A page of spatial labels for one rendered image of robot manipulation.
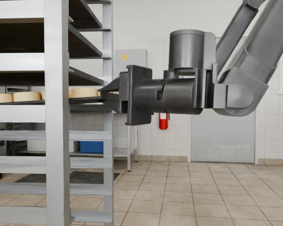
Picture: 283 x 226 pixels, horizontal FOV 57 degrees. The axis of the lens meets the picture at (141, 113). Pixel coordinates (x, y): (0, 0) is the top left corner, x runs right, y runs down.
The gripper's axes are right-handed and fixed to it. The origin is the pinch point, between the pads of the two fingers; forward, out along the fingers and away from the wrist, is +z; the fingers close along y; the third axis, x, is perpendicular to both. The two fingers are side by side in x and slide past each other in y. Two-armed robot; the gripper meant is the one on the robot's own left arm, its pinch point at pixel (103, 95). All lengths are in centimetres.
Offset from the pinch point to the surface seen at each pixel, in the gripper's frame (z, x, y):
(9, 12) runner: 10.2, 12.9, 13.9
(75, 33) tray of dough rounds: 10.3, -2.3, 13.7
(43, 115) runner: 4.8, 9.9, -3.9
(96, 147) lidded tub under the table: 233, -248, -72
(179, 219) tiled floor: 56, -159, -100
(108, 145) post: 22.6, -28.3, -15.9
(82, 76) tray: 11.2, -5.3, 4.6
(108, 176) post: 22.2, -28.4, -26.7
